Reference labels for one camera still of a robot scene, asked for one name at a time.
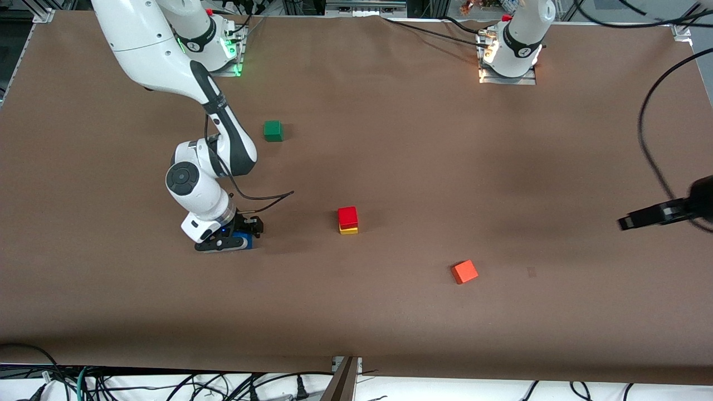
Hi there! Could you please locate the orange cube block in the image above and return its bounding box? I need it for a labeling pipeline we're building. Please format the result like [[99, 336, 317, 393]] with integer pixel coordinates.
[[451, 260, 479, 285]]

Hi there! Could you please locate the long black base cable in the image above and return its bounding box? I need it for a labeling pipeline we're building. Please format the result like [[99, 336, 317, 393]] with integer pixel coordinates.
[[382, 16, 491, 50]]

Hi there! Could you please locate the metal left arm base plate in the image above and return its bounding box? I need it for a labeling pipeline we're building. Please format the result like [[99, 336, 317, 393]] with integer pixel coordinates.
[[477, 28, 539, 86]]

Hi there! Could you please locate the black looped floor cable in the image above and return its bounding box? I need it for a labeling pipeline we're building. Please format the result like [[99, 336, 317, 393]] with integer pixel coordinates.
[[0, 343, 70, 401]]

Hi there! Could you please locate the black right base cable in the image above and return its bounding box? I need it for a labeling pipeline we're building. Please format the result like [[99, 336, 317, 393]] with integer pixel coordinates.
[[223, 0, 267, 42]]

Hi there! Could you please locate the dark brown support beam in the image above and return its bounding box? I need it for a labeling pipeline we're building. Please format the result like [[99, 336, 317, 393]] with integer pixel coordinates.
[[319, 358, 358, 401]]

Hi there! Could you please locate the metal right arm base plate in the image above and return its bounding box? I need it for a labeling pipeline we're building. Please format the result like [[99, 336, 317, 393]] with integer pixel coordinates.
[[184, 22, 247, 77]]

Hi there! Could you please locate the short black base cable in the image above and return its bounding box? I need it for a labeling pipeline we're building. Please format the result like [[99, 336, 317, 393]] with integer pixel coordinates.
[[440, 16, 494, 35]]

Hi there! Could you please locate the brown paper table cover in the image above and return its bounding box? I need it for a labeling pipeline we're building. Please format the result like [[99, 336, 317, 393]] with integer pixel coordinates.
[[0, 10, 713, 386]]

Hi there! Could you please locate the silver table edge bracket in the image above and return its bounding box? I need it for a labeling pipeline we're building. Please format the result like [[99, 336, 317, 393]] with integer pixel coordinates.
[[332, 356, 363, 375]]

